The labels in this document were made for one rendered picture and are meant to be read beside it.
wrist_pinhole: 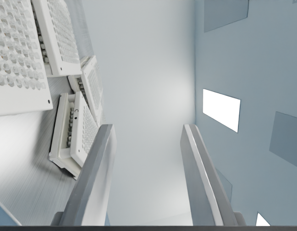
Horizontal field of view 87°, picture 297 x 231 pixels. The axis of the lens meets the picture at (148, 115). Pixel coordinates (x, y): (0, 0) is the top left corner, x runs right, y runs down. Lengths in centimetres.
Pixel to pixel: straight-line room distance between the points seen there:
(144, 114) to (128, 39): 178
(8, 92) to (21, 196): 21
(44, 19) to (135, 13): 350
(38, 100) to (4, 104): 8
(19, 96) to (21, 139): 14
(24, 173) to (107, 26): 361
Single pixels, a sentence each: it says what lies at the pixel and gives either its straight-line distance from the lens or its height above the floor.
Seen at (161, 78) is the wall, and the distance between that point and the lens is 393.
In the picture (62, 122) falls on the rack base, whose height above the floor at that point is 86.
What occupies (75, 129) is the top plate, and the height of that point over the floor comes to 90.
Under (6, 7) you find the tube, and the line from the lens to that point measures 33.
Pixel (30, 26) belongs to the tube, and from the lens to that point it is 37.
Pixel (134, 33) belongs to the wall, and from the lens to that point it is 385.
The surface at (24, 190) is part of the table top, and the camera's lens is 42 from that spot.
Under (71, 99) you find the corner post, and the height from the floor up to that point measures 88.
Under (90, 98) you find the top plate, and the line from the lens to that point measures 77.
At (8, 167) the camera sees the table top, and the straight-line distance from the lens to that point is 38.
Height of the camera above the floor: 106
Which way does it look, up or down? 8 degrees up
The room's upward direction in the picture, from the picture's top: 81 degrees clockwise
